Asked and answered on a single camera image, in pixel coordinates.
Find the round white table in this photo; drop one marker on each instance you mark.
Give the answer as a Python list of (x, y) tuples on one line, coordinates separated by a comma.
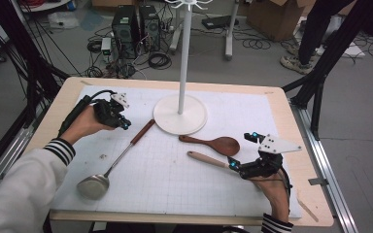
[(45, 6)]

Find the thin wooden strip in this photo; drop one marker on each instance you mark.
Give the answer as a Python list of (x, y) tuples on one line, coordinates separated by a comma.
[(307, 210)]

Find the flat black box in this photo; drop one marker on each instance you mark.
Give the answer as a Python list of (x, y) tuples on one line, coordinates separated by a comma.
[(217, 22)]

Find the clear plastic bag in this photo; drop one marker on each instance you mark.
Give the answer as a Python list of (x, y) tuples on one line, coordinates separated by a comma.
[(63, 21)]

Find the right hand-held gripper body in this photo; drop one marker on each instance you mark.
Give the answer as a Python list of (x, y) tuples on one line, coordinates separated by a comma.
[(262, 168)]

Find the person's right hand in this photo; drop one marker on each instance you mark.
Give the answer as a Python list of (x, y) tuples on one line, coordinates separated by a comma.
[(277, 192)]

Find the white board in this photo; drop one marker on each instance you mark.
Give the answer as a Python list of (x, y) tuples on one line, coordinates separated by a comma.
[(353, 51)]

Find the light wooden spoon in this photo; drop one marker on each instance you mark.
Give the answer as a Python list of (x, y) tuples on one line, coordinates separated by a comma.
[(207, 159)]

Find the flat cardboard piece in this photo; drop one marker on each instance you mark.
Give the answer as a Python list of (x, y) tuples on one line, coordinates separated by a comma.
[(110, 2)]

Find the small white device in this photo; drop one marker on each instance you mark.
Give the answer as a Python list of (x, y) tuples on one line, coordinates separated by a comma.
[(106, 45)]

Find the white grid mat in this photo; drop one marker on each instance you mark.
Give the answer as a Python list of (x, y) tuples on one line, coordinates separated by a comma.
[(175, 194)]

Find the dark brown wooden spoon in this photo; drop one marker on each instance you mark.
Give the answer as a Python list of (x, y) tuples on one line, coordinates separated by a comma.
[(223, 145)]

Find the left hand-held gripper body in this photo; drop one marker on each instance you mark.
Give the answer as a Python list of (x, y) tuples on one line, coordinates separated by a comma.
[(105, 113)]

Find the grey metal bracket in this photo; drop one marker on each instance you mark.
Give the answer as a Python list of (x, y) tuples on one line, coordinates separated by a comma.
[(319, 181)]

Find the large cardboard box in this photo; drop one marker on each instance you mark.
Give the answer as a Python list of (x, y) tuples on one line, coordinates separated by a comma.
[(272, 19)]

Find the white hook stand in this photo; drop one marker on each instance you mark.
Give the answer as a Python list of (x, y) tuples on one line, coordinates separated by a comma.
[(179, 116)]

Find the brown cardboard box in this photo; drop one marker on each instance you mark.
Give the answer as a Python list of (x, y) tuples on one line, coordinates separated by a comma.
[(343, 5)]

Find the grey bag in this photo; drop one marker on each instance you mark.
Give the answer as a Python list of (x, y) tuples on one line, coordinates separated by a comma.
[(336, 24)]

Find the black frame strut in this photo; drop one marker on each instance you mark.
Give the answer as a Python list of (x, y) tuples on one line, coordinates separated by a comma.
[(19, 32), (336, 48)]

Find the black computer tower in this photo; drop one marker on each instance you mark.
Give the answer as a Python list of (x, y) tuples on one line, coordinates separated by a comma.
[(124, 29), (149, 27)]

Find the person's left hand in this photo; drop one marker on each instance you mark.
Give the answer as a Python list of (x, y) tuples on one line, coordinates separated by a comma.
[(84, 124)]

